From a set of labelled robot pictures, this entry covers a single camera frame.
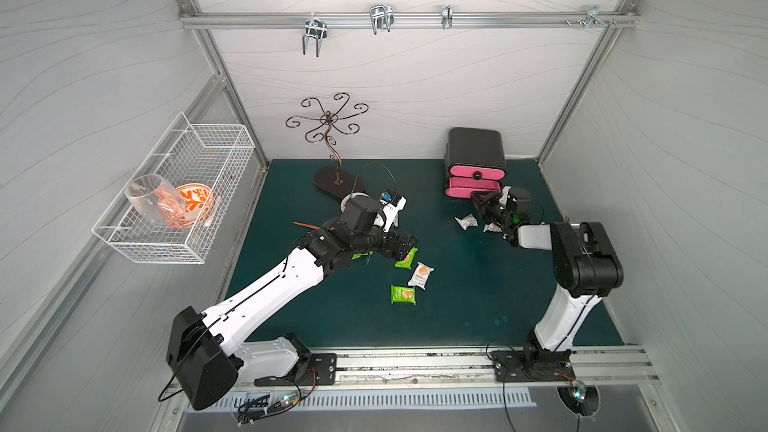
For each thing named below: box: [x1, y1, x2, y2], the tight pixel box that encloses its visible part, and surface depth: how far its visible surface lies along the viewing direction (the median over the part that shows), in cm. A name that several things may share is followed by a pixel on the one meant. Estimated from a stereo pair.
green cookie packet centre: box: [394, 247, 419, 270], surface depth 93 cm
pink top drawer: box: [450, 165, 505, 180], surface depth 101 cm
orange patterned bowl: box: [176, 183, 216, 229], surface depth 68 cm
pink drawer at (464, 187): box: [445, 177, 501, 198], surface depth 103 cm
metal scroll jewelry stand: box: [287, 93, 369, 199], surface depth 97 cm
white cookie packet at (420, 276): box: [408, 262, 435, 290], surface depth 90 cm
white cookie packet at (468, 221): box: [454, 213, 478, 231], surface depth 102 cm
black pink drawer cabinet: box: [444, 127, 507, 199], surface depth 104 cm
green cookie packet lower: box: [391, 285, 417, 306], surface depth 87 cm
